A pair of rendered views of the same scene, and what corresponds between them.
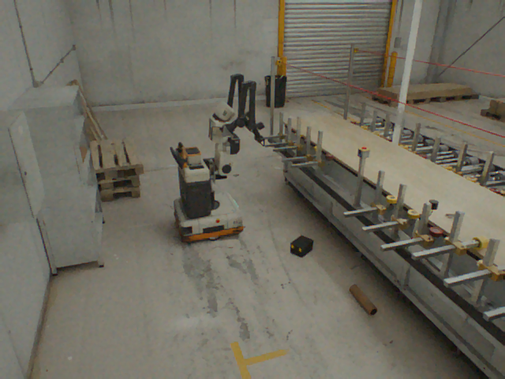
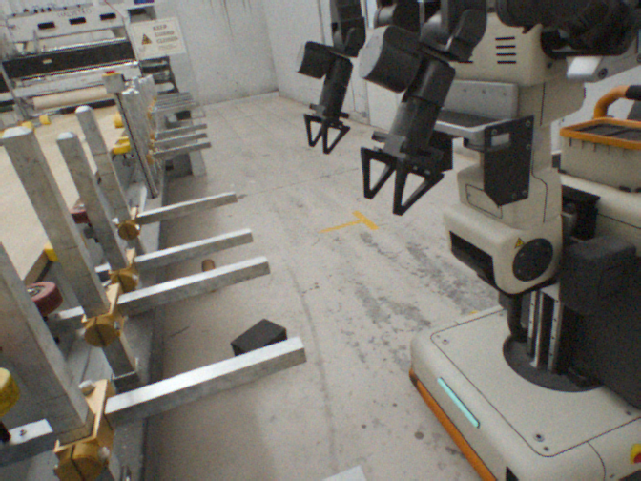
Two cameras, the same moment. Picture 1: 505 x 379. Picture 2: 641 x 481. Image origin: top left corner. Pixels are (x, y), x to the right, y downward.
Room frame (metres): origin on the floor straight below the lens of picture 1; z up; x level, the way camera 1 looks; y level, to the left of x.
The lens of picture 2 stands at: (4.73, -0.05, 1.23)
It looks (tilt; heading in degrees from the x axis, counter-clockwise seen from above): 26 degrees down; 185
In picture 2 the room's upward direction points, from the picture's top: 10 degrees counter-clockwise
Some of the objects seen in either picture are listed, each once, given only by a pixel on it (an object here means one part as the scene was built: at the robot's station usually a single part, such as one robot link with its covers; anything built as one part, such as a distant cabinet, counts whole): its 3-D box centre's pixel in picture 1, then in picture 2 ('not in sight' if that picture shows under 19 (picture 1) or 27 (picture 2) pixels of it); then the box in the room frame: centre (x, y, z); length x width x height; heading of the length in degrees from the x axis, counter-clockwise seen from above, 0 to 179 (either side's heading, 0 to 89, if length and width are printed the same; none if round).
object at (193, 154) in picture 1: (192, 155); (616, 152); (3.70, 0.61, 0.87); 0.23 x 0.15 x 0.11; 18
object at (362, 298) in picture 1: (363, 299); (209, 275); (2.51, -0.92, 0.04); 0.30 x 0.08 x 0.08; 18
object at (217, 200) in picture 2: (311, 164); (163, 214); (3.57, -0.58, 0.83); 0.43 x 0.03 x 0.04; 108
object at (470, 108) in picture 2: (230, 140); (470, 137); (3.83, 0.23, 0.99); 0.28 x 0.16 x 0.22; 18
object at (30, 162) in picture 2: (297, 136); (80, 270); (4.11, -0.51, 0.94); 0.04 x 0.04 x 0.48; 18
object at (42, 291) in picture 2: not in sight; (43, 317); (4.11, -0.61, 0.85); 0.08 x 0.08 x 0.11
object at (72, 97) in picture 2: not in sight; (99, 93); (0.15, -2.40, 1.05); 1.43 x 0.12 x 0.12; 108
